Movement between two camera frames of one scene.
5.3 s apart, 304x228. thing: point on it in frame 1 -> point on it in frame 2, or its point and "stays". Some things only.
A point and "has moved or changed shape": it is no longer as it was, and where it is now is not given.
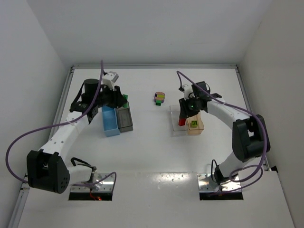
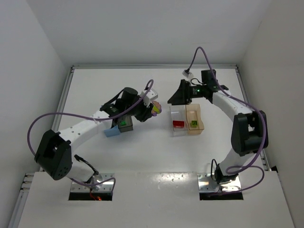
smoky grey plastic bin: [124, 118] stays
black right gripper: [183, 111] -> [185, 91]
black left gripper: [117, 97] -> [144, 113]
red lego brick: [182, 121] has moved or changed shape
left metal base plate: [106, 185] stays
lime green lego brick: [194, 124] stays
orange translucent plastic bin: [198, 130] stays
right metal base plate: [205, 184] stays
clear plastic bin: [177, 131] stays
